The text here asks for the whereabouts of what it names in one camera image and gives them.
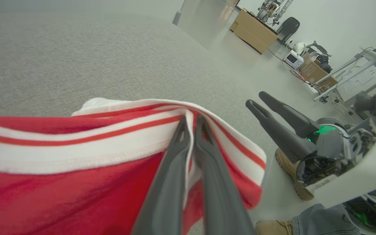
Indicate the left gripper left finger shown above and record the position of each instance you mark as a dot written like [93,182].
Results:
[168,189]

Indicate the red white basketball jersey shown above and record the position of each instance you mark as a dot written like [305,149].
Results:
[44,195]

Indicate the white kettle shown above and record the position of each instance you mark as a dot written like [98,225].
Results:
[299,47]

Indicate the small brown cardboard box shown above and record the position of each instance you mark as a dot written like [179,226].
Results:
[313,73]

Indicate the black office chair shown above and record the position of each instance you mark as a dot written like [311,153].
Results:
[288,28]

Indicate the black equipment pile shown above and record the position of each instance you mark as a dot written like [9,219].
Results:
[321,55]

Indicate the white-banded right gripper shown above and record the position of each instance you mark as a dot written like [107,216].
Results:
[354,169]

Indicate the tan suede boot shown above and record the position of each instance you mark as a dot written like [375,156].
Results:
[289,169]
[274,228]

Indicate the blue jeans leg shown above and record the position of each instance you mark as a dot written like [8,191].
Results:
[321,222]

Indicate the large brown cardboard box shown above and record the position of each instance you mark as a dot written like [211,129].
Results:
[253,31]

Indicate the white device with screen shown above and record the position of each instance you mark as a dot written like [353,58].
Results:
[293,58]

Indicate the grey partition foot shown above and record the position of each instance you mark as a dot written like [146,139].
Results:
[177,18]

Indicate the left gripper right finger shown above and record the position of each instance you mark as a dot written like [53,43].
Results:
[219,195]

